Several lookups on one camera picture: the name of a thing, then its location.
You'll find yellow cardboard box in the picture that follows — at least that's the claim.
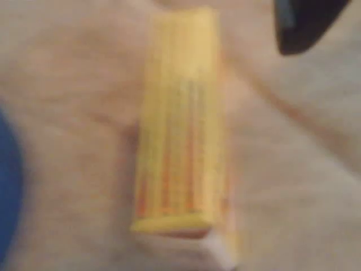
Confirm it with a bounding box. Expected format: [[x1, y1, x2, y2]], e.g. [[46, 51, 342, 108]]
[[129, 7, 241, 269]]

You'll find blue plastic bowl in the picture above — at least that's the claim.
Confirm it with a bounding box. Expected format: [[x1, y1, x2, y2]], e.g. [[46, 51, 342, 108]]
[[0, 107, 24, 256]]

